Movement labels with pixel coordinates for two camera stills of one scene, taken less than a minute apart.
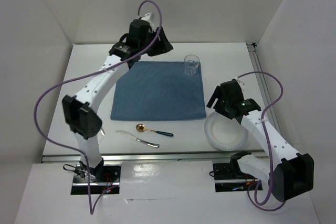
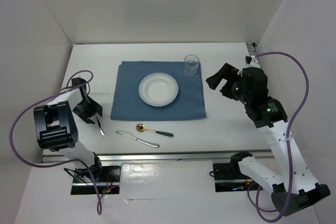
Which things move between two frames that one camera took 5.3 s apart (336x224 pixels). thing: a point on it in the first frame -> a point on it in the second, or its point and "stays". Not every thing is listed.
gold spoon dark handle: [142, 128] stays
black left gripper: [163, 46] -> [95, 107]
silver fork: [102, 131] stays
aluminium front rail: [79, 158] stays
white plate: [224, 134] -> [158, 89]
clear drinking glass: [191, 63] stays
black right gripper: [218, 93] -> [227, 71]
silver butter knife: [143, 141] stays
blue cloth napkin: [157, 90] stays
